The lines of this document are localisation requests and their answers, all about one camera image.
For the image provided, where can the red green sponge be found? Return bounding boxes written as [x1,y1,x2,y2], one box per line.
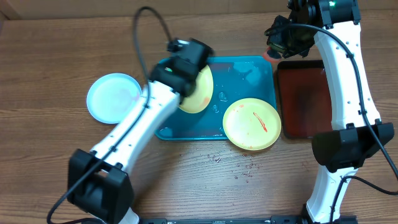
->
[262,47,282,63]

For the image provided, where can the yellow plate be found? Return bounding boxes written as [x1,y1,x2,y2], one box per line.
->
[179,65,214,114]
[223,98,282,151]

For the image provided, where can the light blue plate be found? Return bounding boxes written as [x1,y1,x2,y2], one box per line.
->
[86,73,142,124]

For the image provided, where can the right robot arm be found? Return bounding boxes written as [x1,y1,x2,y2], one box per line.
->
[265,0,394,223]

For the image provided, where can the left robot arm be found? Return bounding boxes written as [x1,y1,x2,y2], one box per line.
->
[63,58,211,223]

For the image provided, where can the teal plastic tray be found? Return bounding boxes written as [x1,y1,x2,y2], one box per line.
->
[155,55,277,141]

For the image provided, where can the black tray with water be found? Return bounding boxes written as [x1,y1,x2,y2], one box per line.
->
[275,60,332,139]

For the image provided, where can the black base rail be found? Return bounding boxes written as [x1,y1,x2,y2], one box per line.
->
[136,213,358,224]

